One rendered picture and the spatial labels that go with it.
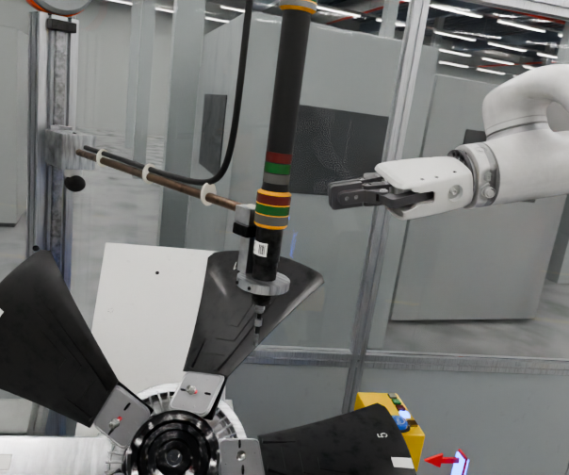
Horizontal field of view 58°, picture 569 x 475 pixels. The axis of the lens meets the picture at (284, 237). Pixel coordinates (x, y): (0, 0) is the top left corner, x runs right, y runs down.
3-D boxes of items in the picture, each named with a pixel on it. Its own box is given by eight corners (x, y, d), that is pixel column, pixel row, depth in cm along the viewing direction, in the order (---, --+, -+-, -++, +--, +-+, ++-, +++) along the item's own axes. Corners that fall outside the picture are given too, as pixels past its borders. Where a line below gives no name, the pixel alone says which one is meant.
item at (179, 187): (75, 155, 104) (75, 148, 103) (82, 155, 104) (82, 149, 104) (247, 218, 67) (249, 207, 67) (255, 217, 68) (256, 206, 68)
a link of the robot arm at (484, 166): (497, 217, 65) (475, 221, 64) (463, 194, 73) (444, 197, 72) (503, 153, 61) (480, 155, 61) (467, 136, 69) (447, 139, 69)
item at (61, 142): (41, 164, 109) (42, 123, 107) (74, 165, 114) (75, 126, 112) (60, 172, 102) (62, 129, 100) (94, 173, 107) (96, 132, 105)
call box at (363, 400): (349, 431, 120) (356, 390, 118) (389, 431, 122) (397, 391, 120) (371, 479, 105) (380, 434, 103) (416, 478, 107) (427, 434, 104)
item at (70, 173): (59, 188, 107) (60, 166, 106) (78, 188, 110) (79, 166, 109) (70, 194, 104) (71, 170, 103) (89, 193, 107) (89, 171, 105)
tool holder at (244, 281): (216, 276, 69) (222, 204, 66) (254, 270, 74) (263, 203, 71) (260, 299, 63) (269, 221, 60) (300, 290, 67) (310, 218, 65)
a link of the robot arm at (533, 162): (491, 127, 63) (504, 201, 63) (588, 115, 65) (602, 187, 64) (460, 145, 72) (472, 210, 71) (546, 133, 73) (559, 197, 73)
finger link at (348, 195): (389, 209, 63) (336, 218, 62) (381, 201, 66) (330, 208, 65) (389, 185, 62) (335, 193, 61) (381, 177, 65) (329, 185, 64)
